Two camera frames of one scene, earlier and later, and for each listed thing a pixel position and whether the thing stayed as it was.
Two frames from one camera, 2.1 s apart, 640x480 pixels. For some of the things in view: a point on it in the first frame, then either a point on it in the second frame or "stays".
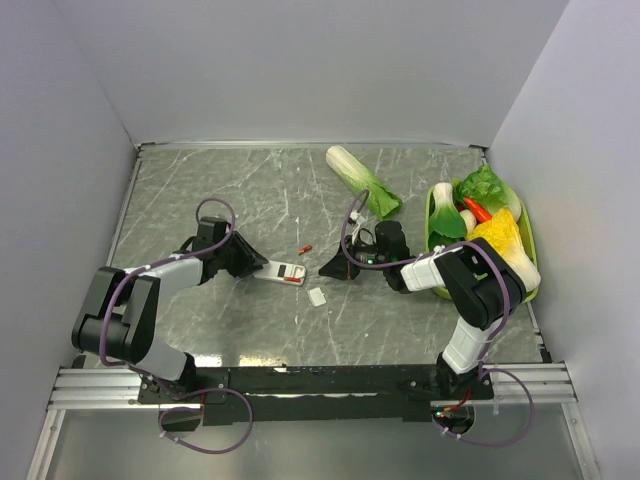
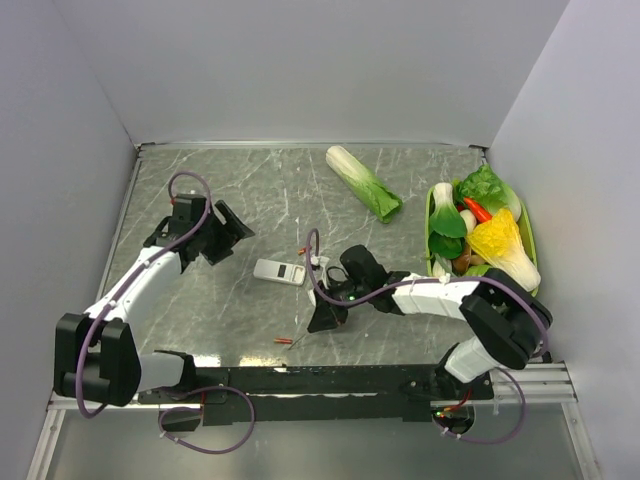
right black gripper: [341, 266] → [324, 317]
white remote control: [278, 271] stays
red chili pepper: [481, 214] stays
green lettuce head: [485, 186] stays
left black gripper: [250, 259] → [231, 233]
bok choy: [447, 217] stays
